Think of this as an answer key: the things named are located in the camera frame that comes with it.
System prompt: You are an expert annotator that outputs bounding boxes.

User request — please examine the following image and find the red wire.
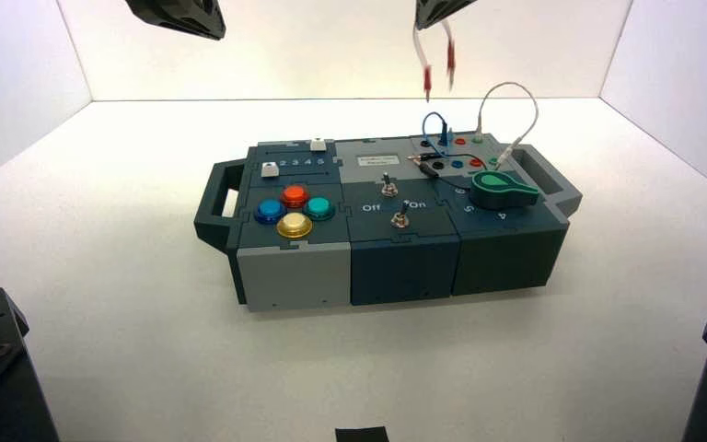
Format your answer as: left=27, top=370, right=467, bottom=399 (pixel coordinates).
left=412, top=17, right=458, bottom=103

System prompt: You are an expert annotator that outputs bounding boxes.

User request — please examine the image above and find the yellow push button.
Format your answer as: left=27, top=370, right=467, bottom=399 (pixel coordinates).
left=275, top=212, right=315, bottom=240

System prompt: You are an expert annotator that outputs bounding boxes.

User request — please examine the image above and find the blue grey task box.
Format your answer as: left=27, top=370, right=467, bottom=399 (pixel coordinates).
left=193, top=131, right=584, bottom=313

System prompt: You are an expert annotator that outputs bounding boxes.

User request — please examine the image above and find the blue wire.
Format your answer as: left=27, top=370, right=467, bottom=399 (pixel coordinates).
left=421, top=111, right=452, bottom=154

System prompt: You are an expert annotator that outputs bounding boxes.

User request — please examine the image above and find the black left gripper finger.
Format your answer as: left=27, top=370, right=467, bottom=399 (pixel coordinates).
left=124, top=0, right=227, bottom=41

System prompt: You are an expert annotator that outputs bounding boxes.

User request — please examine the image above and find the black wire with jack plugs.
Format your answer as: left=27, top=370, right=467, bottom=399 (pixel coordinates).
left=407, top=152, right=498, bottom=187

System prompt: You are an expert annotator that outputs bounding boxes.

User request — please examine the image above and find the blue push button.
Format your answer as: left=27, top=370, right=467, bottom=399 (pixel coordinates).
left=253, top=199, right=287, bottom=225

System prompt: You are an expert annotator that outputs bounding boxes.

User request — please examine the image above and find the white wire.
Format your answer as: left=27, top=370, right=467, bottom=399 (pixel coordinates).
left=476, top=81, right=540, bottom=170

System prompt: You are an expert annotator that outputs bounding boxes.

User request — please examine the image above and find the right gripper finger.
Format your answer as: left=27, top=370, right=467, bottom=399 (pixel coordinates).
left=414, top=0, right=447, bottom=30
left=435, top=0, right=478, bottom=20

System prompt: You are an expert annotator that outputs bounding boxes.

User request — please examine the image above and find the teal push button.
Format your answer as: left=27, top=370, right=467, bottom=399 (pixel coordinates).
left=302, top=196, right=336, bottom=222

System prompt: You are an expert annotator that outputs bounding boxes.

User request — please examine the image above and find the black tape piece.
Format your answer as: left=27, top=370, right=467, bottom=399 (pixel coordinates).
left=335, top=426, right=391, bottom=442

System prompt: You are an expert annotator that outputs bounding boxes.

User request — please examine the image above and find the green rotary knob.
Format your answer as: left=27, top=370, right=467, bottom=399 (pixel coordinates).
left=470, top=169, right=540, bottom=210

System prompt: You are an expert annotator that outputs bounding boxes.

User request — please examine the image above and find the red push button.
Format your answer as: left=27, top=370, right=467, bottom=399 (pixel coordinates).
left=280, top=185, right=311, bottom=209

